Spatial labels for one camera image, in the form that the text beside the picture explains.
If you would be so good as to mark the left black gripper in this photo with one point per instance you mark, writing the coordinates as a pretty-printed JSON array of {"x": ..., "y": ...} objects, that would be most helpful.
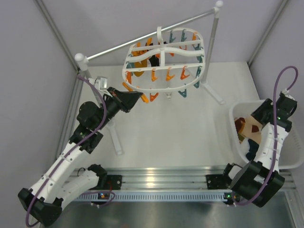
[{"x": 125, "y": 99}]

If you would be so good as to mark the white clip sock hanger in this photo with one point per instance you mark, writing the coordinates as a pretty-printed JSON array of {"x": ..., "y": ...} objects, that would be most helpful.
[{"x": 181, "y": 54}]

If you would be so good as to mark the beige brown patterned sock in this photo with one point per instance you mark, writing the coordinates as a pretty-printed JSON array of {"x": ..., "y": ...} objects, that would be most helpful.
[{"x": 248, "y": 128}]

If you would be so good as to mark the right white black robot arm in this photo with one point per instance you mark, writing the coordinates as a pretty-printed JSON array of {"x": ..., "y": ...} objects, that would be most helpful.
[{"x": 259, "y": 180}]

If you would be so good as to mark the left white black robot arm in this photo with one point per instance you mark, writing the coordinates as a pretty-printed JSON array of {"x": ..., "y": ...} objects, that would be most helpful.
[{"x": 69, "y": 152}]

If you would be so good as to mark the black hanging sock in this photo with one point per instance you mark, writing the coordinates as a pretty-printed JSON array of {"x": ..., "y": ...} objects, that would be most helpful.
[{"x": 154, "y": 61}]

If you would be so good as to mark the white drying rack stand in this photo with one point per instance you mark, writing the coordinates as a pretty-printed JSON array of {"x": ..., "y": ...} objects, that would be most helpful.
[{"x": 215, "y": 11}]

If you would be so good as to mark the dark navy sock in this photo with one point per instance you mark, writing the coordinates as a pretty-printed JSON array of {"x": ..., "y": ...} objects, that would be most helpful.
[{"x": 252, "y": 151}]

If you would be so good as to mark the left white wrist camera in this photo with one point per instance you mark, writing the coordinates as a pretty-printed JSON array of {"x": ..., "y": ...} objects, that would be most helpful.
[{"x": 101, "y": 83}]

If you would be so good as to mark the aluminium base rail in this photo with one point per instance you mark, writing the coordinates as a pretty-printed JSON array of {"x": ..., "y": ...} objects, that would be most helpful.
[{"x": 182, "y": 184}]

